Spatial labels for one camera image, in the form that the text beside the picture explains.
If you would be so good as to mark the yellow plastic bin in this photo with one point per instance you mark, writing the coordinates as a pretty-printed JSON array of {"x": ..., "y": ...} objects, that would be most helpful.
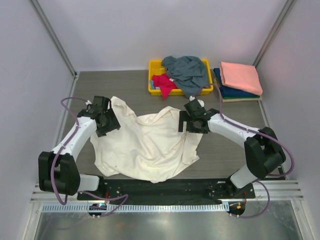
[{"x": 155, "y": 68}]

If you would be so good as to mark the cream white t shirt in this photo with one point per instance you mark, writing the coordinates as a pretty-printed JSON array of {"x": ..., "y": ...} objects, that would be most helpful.
[{"x": 147, "y": 147}]

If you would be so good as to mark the folded navy blue t shirt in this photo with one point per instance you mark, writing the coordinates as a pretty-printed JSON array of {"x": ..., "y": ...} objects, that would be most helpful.
[{"x": 229, "y": 92}]

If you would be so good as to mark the white slotted cable duct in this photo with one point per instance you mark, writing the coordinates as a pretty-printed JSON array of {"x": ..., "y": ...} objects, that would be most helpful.
[{"x": 99, "y": 208}]

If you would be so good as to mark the magenta red t shirt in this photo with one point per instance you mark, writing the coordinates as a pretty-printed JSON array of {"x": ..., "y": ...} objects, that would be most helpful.
[{"x": 164, "y": 84}]

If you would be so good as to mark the right aluminium corner post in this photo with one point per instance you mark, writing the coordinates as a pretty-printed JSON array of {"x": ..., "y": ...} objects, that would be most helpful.
[{"x": 279, "y": 21}]

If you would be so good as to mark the aluminium frame rail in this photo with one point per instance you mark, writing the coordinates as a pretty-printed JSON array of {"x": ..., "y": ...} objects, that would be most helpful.
[{"x": 279, "y": 190}]

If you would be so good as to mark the light blue cloth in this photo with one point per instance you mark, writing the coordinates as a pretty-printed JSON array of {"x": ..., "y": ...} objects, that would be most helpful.
[{"x": 152, "y": 87}]

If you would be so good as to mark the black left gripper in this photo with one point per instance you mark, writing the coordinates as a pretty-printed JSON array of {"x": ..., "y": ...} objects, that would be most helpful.
[{"x": 113, "y": 124}]

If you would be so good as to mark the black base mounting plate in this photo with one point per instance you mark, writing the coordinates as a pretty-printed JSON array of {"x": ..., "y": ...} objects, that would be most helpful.
[{"x": 173, "y": 192}]

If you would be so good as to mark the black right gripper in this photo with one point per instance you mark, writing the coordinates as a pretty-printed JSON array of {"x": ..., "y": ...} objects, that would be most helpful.
[{"x": 184, "y": 116}]

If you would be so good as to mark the left aluminium corner post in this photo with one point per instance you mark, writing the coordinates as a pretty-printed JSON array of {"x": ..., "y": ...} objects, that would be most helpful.
[{"x": 52, "y": 35}]

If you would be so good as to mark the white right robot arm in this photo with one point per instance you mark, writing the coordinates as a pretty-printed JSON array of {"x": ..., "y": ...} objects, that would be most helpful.
[{"x": 263, "y": 152}]

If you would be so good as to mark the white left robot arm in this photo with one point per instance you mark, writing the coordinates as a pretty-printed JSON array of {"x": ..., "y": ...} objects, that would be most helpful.
[{"x": 57, "y": 169}]

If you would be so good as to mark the folded pink t shirt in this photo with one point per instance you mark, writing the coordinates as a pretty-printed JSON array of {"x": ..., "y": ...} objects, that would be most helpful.
[{"x": 241, "y": 77}]

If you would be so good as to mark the aluminium corner post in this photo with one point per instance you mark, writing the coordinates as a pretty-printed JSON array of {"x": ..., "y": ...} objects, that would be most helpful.
[
  {"x": 52, "y": 35},
  {"x": 279, "y": 21}
]

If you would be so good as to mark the grey blue t shirt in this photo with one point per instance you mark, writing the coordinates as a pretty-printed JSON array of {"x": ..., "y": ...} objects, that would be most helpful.
[{"x": 189, "y": 73}]

